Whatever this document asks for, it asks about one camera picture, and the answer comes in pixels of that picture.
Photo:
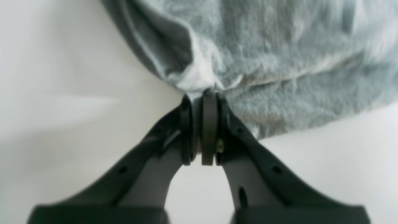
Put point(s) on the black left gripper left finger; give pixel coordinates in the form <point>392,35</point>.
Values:
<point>134,190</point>

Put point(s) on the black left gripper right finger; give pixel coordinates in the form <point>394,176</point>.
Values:
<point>264,189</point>

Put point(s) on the grey t-shirt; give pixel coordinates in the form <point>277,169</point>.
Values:
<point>283,65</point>

